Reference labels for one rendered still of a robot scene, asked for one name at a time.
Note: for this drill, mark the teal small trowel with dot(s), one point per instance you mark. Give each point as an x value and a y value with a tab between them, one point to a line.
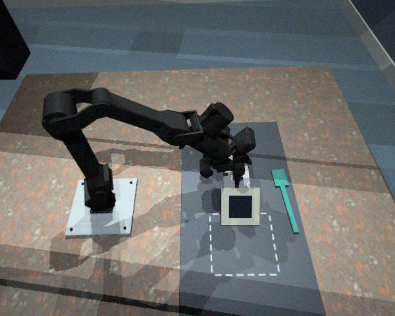
280	180

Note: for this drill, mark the beige square tile with cream border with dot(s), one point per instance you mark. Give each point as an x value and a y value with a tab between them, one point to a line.
240	206

